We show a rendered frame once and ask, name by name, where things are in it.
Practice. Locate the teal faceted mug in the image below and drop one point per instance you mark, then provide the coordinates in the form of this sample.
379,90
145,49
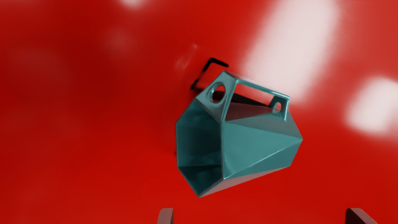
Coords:
255,146

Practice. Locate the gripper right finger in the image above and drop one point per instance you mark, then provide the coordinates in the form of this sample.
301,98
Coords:
358,217

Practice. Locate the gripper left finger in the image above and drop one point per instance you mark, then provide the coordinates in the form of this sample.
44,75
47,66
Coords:
165,216

